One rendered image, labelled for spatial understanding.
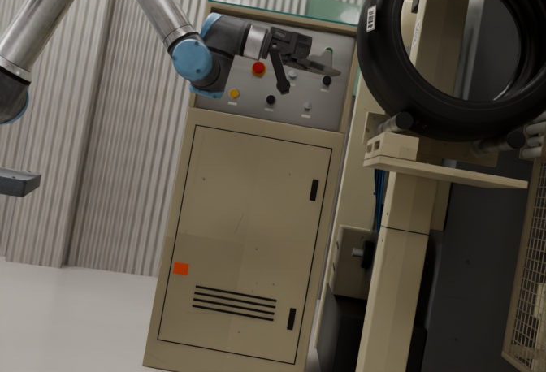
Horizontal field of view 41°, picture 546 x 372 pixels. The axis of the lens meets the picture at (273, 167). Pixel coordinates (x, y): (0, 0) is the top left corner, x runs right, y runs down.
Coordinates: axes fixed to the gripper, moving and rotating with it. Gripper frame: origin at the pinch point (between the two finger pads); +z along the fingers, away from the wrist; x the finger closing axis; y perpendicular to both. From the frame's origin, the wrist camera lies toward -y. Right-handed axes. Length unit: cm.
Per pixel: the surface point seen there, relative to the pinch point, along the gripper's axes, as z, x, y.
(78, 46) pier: -139, 220, 9
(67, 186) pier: -122, 222, -69
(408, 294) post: 40, 25, -52
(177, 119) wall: -78, 251, -13
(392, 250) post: 32, 25, -41
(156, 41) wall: -103, 246, 29
